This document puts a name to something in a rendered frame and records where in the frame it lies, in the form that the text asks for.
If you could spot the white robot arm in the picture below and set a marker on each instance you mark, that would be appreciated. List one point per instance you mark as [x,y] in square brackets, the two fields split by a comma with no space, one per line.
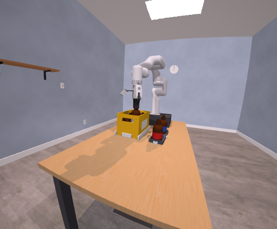
[153,63]

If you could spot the yellow bottle crate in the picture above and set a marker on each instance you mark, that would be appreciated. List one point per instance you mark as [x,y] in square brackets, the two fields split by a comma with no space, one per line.
[140,123]

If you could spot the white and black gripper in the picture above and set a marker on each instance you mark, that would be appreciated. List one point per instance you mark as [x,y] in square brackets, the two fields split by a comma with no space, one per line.
[136,94]

